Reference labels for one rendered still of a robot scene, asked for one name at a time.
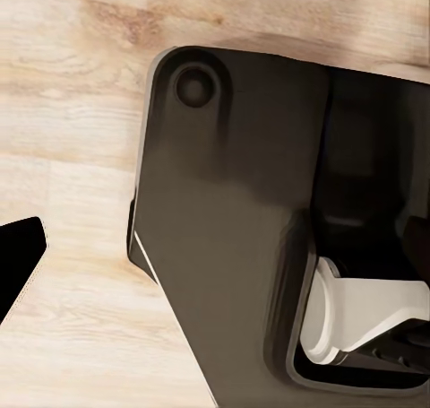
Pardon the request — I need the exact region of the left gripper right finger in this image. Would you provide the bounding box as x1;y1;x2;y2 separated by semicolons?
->
401;216;430;288

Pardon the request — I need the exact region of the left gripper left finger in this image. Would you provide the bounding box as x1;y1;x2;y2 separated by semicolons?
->
0;216;47;324

